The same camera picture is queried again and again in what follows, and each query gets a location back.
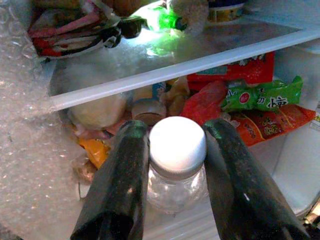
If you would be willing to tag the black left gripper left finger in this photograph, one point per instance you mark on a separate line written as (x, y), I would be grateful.
(120, 187)

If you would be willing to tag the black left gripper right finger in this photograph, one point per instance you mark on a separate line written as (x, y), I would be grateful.
(237, 195)

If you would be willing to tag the clear bottle white cap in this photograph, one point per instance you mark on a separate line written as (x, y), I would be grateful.
(177, 142)

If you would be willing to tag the orange yellow packet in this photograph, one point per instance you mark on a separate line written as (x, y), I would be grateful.
(96, 150)

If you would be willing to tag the orange red snack packet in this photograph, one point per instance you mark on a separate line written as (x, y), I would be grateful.
(272, 125)

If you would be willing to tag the white round bun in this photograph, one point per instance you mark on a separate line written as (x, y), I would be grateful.
(97, 112)

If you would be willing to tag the brown lidded cup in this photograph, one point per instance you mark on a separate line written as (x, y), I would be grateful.
(148, 112)

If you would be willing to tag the plain red bag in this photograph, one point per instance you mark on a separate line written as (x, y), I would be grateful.
(202, 105)

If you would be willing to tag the clear bubble wrap sheet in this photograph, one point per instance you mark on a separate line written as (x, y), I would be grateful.
(30, 150)

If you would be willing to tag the green printed snack packet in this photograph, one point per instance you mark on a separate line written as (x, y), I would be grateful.
(265, 98)

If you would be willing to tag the blue white carton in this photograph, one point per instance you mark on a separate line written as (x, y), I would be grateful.
(158, 90)

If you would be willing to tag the pale yellow wrapped item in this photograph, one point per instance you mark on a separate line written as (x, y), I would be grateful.
(177, 95)

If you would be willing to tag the glass shelf white trim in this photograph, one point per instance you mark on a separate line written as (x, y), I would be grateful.
(150, 80)

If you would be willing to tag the red printed snack packet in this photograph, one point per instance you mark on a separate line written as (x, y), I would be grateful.
(250, 71)

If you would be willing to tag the dark pudding cup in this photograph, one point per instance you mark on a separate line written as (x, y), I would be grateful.
(132, 28)

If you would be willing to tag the stack of snack packets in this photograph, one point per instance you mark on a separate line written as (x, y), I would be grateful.
(72, 35)

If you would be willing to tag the green plastic bottle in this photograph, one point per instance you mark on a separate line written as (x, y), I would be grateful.
(166, 20)

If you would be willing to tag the brown rounded item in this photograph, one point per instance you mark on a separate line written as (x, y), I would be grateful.
(127, 6)

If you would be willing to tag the yellow blue tub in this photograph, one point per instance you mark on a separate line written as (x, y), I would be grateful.
(225, 13)

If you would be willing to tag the fuzzy beige item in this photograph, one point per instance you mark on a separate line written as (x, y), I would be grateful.
(193, 17)

